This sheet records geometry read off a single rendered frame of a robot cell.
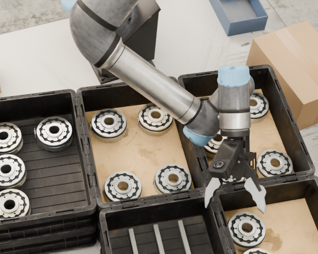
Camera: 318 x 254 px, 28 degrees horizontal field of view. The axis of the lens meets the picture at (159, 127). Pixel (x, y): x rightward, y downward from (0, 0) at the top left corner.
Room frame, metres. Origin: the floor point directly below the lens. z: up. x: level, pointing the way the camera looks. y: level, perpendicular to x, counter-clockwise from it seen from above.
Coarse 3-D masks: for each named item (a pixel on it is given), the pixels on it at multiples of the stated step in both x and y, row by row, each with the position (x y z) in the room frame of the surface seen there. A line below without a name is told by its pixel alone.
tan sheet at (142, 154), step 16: (128, 112) 1.14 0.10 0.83; (128, 128) 1.08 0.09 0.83; (176, 128) 1.11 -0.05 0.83; (96, 144) 1.01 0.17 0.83; (112, 144) 1.02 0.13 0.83; (128, 144) 1.03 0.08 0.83; (144, 144) 1.03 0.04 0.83; (160, 144) 1.04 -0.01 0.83; (176, 144) 1.05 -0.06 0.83; (96, 160) 0.96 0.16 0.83; (112, 160) 0.97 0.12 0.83; (128, 160) 0.97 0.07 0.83; (144, 160) 0.98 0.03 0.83; (160, 160) 0.99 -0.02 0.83; (176, 160) 0.99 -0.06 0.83; (144, 176) 0.93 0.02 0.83; (144, 192) 0.88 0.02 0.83
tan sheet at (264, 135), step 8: (208, 96) 1.24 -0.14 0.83; (264, 120) 1.18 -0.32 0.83; (272, 120) 1.18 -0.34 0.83; (256, 128) 1.14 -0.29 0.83; (264, 128) 1.15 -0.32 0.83; (272, 128) 1.15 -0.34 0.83; (256, 136) 1.11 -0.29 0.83; (264, 136) 1.12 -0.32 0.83; (272, 136) 1.12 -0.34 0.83; (256, 144) 1.08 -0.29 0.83; (264, 144) 1.09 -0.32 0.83; (272, 144) 1.09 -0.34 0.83; (280, 144) 1.09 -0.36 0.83; (256, 152) 1.06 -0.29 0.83; (208, 160) 1.01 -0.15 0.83
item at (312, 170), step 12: (204, 72) 1.25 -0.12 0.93; (216, 72) 1.26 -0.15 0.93; (180, 84) 1.20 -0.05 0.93; (276, 84) 1.24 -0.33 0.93; (288, 108) 1.15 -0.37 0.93; (300, 144) 1.03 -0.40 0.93; (204, 156) 0.95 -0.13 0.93; (204, 168) 0.91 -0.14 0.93; (312, 168) 0.96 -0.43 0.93; (264, 180) 0.90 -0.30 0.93
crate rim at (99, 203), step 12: (108, 84) 1.16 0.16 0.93; (120, 84) 1.17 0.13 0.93; (84, 120) 1.02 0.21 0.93; (84, 132) 0.98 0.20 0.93; (192, 144) 0.99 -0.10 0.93; (96, 180) 0.84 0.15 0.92; (204, 180) 0.88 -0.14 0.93; (96, 192) 0.80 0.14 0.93; (180, 192) 0.83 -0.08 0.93; (192, 192) 0.84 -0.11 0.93; (204, 192) 0.84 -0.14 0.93; (96, 204) 0.77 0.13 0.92; (108, 204) 0.77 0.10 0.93; (120, 204) 0.77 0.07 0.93
